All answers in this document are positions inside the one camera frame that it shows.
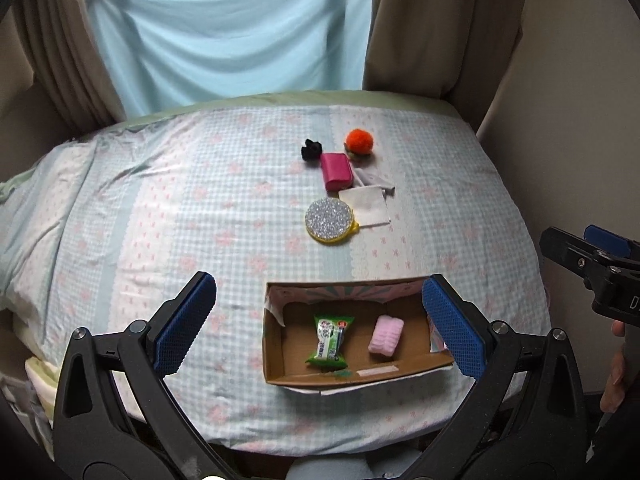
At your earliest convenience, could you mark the magenta sponge block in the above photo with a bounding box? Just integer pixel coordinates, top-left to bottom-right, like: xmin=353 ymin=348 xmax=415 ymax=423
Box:
xmin=320 ymin=152 xmax=355 ymax=192

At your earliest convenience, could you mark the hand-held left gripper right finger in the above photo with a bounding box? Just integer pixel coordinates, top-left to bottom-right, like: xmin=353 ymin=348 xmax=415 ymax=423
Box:
xmin=395 ymin=274 xmax=589 ymax=480

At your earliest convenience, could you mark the beige plain curtain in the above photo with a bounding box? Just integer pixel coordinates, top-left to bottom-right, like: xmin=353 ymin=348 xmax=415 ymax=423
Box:
xmin=362 ymin=0 xmax=532 ymax=128

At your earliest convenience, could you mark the white tissue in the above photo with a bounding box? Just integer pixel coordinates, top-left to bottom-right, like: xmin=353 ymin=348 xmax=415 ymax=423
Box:
xmin=339 ymin=185 xmax=392 ymax=228

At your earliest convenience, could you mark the beige pleated curtain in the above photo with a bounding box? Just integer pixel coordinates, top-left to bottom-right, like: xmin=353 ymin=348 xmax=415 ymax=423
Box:
xmin=12 ymin=0 xmax=127 ymax=128

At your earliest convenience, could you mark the cardboard box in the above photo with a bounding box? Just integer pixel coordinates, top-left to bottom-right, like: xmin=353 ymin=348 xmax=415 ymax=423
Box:
xmin=262 ymin=275 xmax=456 ymax=396

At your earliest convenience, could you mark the person's right hand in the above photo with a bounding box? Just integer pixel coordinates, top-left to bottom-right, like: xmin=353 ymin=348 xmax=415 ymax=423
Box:
xmin=599 ymin=321 xmax=627 ymax=414

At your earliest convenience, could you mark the round silver glitter pad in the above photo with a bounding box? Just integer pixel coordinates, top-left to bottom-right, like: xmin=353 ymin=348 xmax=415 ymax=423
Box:
xmin=305 ymin=197 xmax=360 ymax=246

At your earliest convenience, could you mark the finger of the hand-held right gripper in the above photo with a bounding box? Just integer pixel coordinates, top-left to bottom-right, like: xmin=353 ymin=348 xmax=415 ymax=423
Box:
xmin=583 ymin=224 xmax=640 ymax=267
xmin=539 ymin=227 xmax=609 ymax=287

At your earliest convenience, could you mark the folded bedding stack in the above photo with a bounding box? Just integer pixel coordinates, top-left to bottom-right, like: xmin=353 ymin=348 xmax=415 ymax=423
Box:
xmin=0 ymin=310 xmax=58 ymax=461

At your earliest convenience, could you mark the pink striped sponge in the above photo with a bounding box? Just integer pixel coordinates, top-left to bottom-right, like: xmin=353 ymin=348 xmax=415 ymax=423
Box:
xmin=367 ymin=315 xmax=405 ymax=356

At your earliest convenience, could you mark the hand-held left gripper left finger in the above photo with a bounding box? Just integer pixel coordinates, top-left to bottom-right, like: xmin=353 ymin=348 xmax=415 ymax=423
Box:
xmin=52 ymin=271 xmax=241 ymax=480

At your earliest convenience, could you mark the orange pompom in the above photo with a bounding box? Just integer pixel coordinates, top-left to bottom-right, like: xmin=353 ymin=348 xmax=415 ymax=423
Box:
xmin=344 ymin=128 xmax=373 ymax=161

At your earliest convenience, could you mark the green snack packet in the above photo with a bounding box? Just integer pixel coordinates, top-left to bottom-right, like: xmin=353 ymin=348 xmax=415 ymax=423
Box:
xmin=305 ymin=314 xmax=356 ymax=367

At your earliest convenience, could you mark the light blue curtain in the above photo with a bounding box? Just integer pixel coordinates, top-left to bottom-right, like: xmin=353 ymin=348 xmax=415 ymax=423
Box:
xmin=87 ymin=0 xmax=374 ymax=117

